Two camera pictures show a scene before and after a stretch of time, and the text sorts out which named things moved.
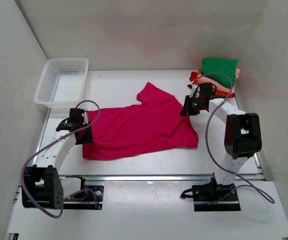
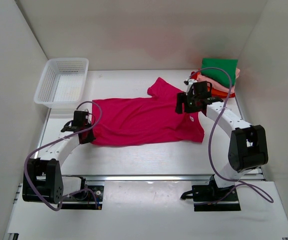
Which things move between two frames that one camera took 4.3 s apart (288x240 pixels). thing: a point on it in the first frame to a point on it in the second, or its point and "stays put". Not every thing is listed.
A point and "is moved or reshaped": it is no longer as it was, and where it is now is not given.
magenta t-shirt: (156, 124) is moved or reshaped
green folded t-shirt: (222, 71) stays put
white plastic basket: (63, 82) stays put
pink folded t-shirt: (204, 79) stays put
